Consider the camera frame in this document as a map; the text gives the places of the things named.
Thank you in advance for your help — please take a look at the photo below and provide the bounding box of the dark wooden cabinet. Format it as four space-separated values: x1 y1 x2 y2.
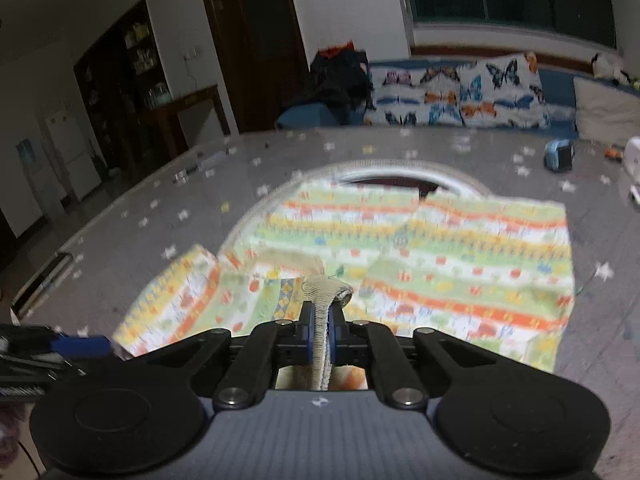
74 0 173 181

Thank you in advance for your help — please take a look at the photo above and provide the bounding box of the grey pillow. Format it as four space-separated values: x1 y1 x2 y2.
572 76 640 148

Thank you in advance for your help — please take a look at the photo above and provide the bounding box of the dark wooden door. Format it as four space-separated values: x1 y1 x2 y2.
196 0 311 133

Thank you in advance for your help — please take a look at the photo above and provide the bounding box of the pile of dark clothes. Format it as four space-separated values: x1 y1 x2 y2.
309 42 373 126

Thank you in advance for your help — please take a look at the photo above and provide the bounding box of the black and white plush dog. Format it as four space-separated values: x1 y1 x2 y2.
591 52 633 83

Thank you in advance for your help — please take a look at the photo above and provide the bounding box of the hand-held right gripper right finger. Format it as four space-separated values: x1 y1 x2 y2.
327 305 496 410

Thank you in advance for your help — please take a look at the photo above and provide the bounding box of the white refrigerator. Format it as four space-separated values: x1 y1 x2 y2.
42 102 101 201

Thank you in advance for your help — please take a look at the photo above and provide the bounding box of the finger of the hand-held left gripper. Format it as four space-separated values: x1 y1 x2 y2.
45 329 113 361

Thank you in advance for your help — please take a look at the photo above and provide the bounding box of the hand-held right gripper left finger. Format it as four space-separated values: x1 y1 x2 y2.
142 300 317 411

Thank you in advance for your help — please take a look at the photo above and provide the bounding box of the blue sofa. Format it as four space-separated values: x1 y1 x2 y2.
275 55 640 136

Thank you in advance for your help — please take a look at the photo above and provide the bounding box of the blue smartwatch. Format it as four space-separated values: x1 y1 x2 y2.
544 138 575 171

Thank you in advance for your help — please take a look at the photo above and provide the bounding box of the butterfly print pillow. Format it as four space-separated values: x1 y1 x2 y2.
362 52 551 128

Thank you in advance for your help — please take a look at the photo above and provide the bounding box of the white plastic bag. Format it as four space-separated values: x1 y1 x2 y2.
620 136 640 206

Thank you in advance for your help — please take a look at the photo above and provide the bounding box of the striped cartoon print children's garment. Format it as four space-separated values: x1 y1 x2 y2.
112 160 576 391

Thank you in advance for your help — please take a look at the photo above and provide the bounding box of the dark wooden side table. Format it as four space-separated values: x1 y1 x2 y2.
140 85 231 161

